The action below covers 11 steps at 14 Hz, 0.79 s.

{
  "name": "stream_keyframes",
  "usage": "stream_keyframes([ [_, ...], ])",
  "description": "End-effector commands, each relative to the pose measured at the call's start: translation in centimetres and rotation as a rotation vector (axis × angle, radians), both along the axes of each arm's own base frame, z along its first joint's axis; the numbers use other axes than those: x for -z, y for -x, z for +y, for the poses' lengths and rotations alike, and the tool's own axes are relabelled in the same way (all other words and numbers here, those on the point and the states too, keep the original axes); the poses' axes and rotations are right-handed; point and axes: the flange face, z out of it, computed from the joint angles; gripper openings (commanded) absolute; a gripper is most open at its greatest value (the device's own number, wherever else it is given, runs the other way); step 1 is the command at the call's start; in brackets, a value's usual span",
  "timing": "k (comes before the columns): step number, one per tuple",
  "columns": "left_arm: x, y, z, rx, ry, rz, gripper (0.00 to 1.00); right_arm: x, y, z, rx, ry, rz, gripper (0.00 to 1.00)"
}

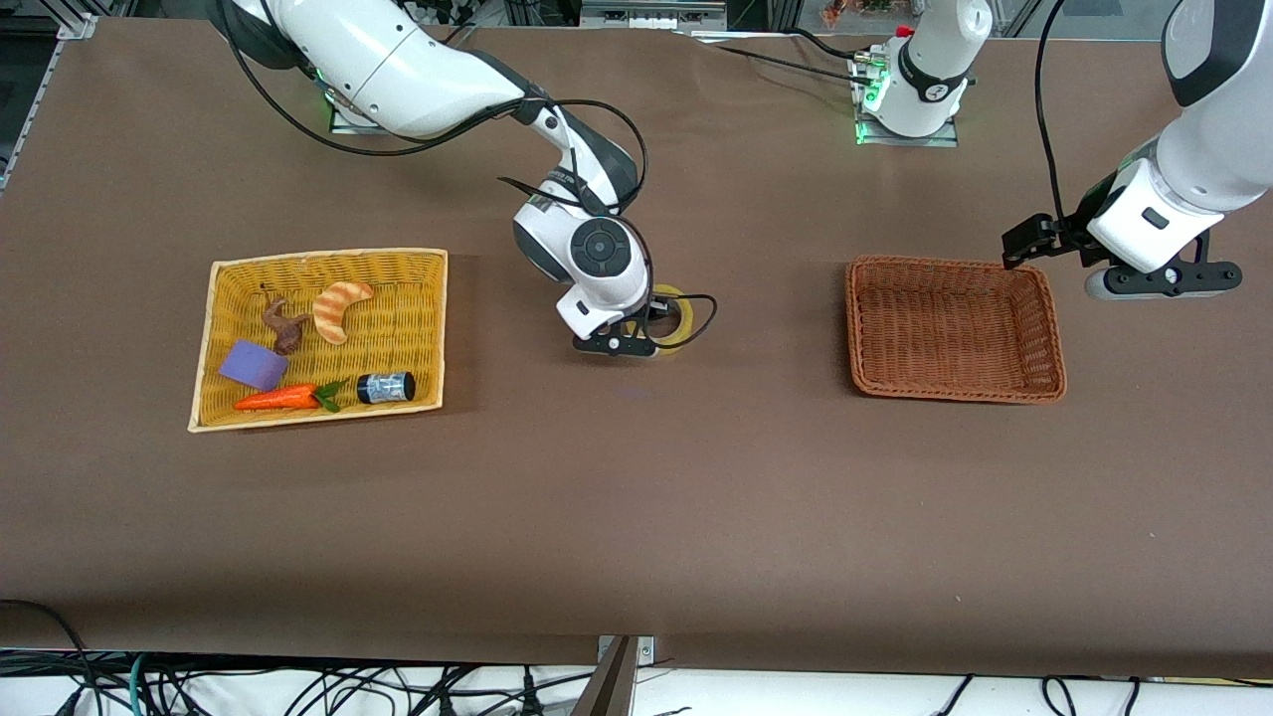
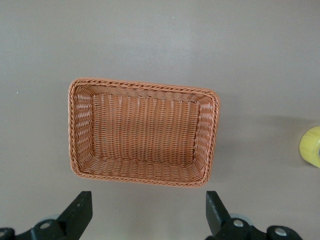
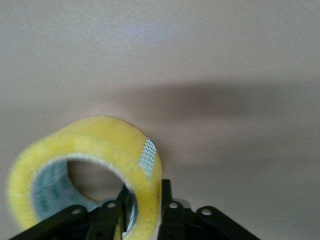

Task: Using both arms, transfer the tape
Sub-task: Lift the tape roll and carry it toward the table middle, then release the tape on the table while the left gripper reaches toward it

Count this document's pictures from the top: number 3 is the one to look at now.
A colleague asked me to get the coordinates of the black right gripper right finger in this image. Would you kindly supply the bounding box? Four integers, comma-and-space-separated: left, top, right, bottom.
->
159, 178, 261, 240

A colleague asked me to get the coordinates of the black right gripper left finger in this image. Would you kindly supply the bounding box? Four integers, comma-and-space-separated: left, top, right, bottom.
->
8, 184, 139, 240

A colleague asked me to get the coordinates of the yellow clear tape roll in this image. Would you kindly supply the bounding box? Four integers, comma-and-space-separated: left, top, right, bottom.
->
5, 115, 165, 238

